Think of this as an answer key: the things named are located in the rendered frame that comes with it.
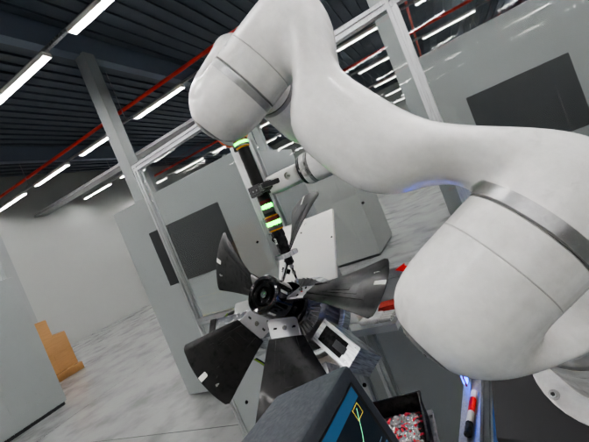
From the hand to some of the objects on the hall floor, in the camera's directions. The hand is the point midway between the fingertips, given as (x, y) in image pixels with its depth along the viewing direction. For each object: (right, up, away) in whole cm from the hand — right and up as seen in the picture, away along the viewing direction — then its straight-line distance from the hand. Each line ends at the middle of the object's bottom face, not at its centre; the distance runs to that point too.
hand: (260, 189), depth 105 cm
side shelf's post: (+72, -131, +58) cm, 161 cm away
